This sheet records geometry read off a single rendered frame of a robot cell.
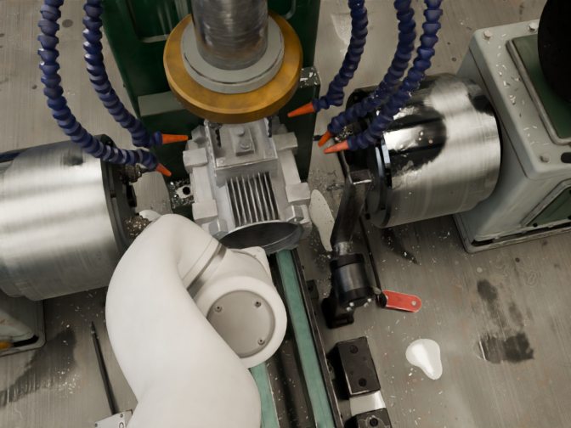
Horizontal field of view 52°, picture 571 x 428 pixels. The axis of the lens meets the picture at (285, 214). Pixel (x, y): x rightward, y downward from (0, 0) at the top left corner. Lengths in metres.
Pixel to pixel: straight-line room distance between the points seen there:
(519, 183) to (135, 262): 0.70
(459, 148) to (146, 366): 0.66
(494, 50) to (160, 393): 0.84
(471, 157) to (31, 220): 0.68
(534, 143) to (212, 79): 0.52
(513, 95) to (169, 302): 0.74
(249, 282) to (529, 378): 0.84
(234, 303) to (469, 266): 0.83
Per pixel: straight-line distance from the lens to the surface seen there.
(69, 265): 0.93
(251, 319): 0.51
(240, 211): 0.93
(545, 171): 0.98
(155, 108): 0.97
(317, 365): 1.04
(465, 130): 0.97
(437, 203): 0.99
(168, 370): 0.42
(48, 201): 0.91
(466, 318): 1.23
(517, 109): 1.02
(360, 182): 0.78
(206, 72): 0.73
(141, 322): 0.46
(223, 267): 0.54
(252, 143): 0.94
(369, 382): 1.10
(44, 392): 1.22
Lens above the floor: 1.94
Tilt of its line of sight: 66 degrees down
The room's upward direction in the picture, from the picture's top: 4 degrees clockwise
